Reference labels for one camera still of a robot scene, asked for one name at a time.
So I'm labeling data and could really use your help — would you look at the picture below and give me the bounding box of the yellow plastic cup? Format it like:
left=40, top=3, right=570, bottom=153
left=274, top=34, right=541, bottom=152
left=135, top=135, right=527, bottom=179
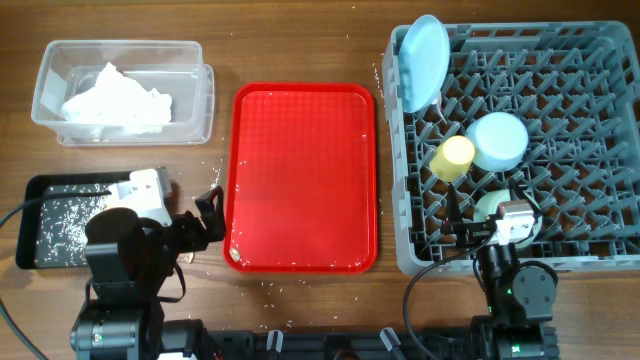
left=429, top=135, right=475, bottom=182

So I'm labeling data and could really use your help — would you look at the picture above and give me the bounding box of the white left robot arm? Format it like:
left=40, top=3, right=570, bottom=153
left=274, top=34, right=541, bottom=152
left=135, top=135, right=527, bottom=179
left=70, top=168, right=226, bottom=359

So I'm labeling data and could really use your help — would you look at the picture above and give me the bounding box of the grey dishwasher rack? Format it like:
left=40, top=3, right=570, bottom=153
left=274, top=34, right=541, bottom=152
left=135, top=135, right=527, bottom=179
left=381, top=21, right=639, bottom=275

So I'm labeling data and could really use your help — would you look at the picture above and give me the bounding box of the white plastic spoon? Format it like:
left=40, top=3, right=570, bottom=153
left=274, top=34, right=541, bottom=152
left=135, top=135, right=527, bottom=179
left=431, top=93, right=442, bottom=108

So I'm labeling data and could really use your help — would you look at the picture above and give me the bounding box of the clear plastic waste bin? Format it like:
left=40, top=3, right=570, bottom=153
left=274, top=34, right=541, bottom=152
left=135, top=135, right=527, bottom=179
left=31, top=40, right=215, bottom=146

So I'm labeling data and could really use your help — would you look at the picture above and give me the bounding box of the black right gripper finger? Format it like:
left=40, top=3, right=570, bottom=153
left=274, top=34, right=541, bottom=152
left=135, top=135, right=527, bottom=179
left=440, top=184, right=473, bottom=248
left=508, top=179, right=540, bottom=215

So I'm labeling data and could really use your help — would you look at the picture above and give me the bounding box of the white napkin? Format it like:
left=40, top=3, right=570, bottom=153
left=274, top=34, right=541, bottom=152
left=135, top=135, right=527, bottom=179
left=58, top=62, right=173, bottom=132

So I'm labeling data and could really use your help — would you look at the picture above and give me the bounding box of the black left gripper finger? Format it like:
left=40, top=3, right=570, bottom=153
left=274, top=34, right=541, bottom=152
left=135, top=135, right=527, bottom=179
left=195, top=185, right=226, bottom=241
left=179, top=211, right=206, bottom=235

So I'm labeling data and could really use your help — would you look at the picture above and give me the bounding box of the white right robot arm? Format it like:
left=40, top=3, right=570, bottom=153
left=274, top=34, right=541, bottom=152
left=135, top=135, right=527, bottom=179
left=209, top=181, right=559, bottom=359

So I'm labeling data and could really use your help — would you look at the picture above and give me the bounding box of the light blue bowl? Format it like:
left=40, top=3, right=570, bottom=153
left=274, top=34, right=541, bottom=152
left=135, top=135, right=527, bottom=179
left=465, top=112, right=529, bottom=172

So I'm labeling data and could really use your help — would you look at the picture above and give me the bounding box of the red serving tray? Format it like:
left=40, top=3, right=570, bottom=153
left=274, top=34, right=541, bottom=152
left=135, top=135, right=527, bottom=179
left=223, top=82, right=378, bottom=274

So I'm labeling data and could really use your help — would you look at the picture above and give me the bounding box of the light blue plate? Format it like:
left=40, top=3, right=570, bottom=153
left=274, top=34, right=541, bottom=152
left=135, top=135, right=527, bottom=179
left=398, top=15, right=450, bottom=113

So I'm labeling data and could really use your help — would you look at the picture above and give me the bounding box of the black waste tray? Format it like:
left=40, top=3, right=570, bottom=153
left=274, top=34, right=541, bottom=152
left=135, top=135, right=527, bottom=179
left=15, top=171, right=132, bottom=270

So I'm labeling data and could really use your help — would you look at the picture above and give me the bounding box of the mint green bowl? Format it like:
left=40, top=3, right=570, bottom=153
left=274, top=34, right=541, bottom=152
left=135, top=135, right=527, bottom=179
left=473, top=189, right=542, bottom=250

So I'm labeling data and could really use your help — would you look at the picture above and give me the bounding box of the food scrap on tray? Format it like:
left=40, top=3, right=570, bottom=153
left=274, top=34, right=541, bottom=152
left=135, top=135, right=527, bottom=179
left=229, top=247, right=241, bottom=262

